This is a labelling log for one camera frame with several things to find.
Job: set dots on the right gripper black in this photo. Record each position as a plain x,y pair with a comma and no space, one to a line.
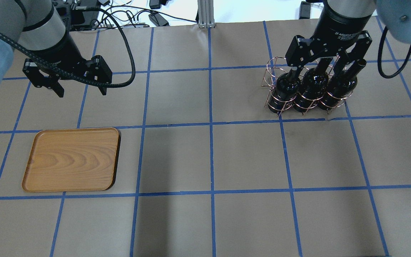
337,28

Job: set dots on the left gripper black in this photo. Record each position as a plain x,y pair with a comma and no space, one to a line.
61,51

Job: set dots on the dark wine bottle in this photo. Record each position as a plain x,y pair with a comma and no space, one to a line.
284,91
312,86
341,85

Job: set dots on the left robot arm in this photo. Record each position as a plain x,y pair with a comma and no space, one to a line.
37,26

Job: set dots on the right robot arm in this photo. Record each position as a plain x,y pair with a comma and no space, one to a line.
395,15

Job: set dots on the wooden tray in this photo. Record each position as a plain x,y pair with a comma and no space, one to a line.
81,159

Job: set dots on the black power adapter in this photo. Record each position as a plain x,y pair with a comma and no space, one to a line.
158,20

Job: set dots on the copper wire bottle basket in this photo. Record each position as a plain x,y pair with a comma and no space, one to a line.
274,71

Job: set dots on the aluminium frame post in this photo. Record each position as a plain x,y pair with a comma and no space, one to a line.
206,18

